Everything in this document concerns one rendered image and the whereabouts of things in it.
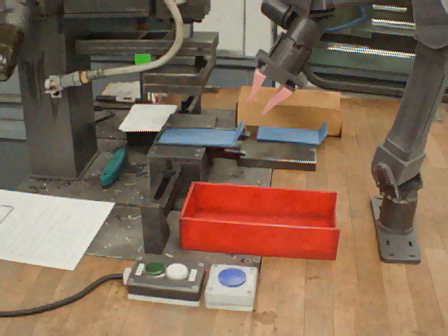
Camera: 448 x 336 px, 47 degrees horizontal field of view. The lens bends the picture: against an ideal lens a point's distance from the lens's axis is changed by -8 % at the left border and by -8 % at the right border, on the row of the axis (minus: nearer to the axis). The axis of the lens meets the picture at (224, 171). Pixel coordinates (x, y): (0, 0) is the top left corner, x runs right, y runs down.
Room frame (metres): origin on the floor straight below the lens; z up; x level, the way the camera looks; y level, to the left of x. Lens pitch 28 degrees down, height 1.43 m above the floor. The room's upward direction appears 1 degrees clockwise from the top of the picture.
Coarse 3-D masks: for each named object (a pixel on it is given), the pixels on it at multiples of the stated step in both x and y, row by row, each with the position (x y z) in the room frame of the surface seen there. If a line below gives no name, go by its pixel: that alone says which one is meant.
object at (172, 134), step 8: (168, 128) 1.00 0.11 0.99; (176, 128) 1.00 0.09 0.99; (184, 128) 1.00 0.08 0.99; (240, 128) 0.94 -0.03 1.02; (168, 136) 0.96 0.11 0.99; (176, 136) 0.96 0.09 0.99; (184, 136) 0.96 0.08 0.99; (192, 136) 0.96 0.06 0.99; (200, 136) 0.96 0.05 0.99; (208, 136) 0.96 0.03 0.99; (216, 136) 0.96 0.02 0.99; (224, 136) 0.96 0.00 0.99; (232, 136) 0.96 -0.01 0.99; (224, 144) 0.93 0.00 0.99; (232, 144) 0.92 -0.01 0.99
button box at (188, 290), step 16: (128, 272) 0.63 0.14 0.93; (144, 272) 0.62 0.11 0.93; (192, 272) 0.63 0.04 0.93; (128, 288) 0.60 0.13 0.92; (144, 288) 0.60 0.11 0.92; (160, 288) 0.59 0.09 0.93; (176, 288) 0.59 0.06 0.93; (192, 288) 0.59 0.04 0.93; (48, 304) 0.57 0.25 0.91; (64, 304) 0.57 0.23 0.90; (192, 304) 0.59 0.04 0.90
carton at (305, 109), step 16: (240, 96) 1.26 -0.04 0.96; (256, 96) 1.31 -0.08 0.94; (304, 96) 1.30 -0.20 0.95; (320, 96) 1.29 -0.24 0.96; (336, 96) 1.29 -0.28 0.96; (240, 112) 1.20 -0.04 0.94; (256, 112) 1.20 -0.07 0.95; (272, 112) 1.19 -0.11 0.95; (288, 112) 1.19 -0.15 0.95; (304, 112) 1.18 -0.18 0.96; (320, 112) 1.18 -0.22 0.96; (336, 112) 1.17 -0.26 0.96; (304, 128) 1.18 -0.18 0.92; (336, 128) 1.17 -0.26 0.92
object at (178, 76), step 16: (96, 32) 1.04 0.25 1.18; (112, 32) 1.04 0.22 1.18; (128, 32) 1.04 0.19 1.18; (144, 32) 1.02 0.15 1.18; (160, 32) 1.03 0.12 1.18; (192, 32) 0.98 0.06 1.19; (208, 32) 1.02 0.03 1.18; (80, 48) 0.97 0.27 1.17; (96, 48) 0.97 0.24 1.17; (112, 48) 0.97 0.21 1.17; (128, 48) 0.96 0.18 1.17; (144, 48) 0.96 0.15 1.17; (160, 48) 0.95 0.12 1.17; (192, 48) 0.95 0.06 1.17; (208, 48) 0.94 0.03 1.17; (176, 64) 0.94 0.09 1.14; (192, 64) 0.94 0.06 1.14; (208, 64) 0.96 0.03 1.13; (144, 80) 0.89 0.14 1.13; (160, 80) 0.89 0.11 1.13; (176, 80) 0.88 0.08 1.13; (192, 80) 0.88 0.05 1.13; (160, 96) 0.91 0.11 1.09
